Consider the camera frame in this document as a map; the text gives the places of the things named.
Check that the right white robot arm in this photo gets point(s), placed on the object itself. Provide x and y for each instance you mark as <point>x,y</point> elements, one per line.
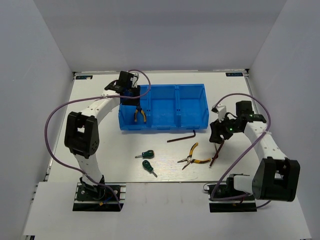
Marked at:
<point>277,176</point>

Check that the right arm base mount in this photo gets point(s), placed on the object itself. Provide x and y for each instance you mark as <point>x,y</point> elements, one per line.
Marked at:
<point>244,204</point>

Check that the right corner label sticker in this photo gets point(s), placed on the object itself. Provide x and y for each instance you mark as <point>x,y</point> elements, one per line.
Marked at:
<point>234,74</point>

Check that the blue three-compartment bin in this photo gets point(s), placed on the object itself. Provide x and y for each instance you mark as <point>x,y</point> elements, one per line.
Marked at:
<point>168,107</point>

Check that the corner label sticker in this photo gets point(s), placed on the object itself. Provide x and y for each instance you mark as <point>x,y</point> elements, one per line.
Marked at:
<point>83,77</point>
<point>234,74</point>

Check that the long dark hex key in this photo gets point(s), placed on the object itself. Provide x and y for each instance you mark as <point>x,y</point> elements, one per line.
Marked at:
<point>182,138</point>

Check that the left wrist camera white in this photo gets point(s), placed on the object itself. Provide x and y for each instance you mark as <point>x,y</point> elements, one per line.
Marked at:
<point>134,80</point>

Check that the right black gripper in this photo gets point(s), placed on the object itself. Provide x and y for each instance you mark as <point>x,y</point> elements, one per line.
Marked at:
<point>217,129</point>

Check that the right bent hex key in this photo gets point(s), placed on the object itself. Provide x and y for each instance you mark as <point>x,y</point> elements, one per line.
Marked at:
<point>216,153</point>

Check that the green stubby screwdriver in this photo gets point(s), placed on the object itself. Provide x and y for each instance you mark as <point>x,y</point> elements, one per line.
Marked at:
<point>147,166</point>
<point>149,154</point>

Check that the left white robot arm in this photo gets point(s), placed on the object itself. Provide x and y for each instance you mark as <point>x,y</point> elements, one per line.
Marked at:
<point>82,128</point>

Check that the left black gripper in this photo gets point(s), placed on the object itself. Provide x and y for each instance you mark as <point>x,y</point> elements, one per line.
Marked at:
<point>135,101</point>

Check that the left corner label sticker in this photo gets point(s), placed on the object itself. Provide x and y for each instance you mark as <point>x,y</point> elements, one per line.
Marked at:
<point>83,77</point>

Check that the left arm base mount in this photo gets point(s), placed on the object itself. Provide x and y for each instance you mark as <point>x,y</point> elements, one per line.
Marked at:
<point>86,200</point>

